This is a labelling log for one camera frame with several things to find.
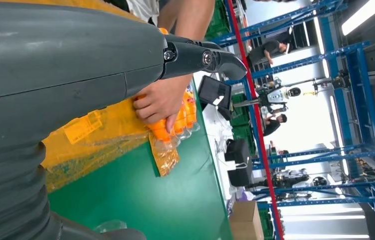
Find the dark tablet on stand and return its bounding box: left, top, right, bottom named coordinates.
left=197, top=75, right=233, bottom=121

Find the yellow taped cardboard sheet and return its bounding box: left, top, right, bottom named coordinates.
left=0, top=0, right=181, bottom=194

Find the white table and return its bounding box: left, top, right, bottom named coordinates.
left=192, top=71, right=258, bottom=213

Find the green plastic crate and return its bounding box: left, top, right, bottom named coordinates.
left=230, top=93, right=258, bottom=157
left=258, top=208, right=275, bottom=240
left=204, top=0, right=231, bottom=41

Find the person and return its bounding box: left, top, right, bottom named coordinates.
left=102, top=0, right=217, bottom=133
left=246, top=39, right=290, bottom=69
left=262, top=113, right=288, bottom=137

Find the black carry case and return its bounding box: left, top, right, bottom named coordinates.
left=224, top=138, right=253, bottom=188

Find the white humanoid robot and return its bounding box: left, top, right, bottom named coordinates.
left=233, top=76, right=303, bottom=115

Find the brown cardboard box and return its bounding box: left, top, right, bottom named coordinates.
left=228, top=200, right=265, bottom=240

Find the dark humanoid robot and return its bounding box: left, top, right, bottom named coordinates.
left=252, top=167, right=311, bottom=202

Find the blue metal rack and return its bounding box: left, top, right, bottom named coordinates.
left=212, top=0, right=375, bottom=240

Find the ceiling light strip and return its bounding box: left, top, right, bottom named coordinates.
left=340, top=0, right=375, bottom=37

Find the red metal rail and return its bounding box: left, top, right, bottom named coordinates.
left=225, top=0, right=286, bottom=240

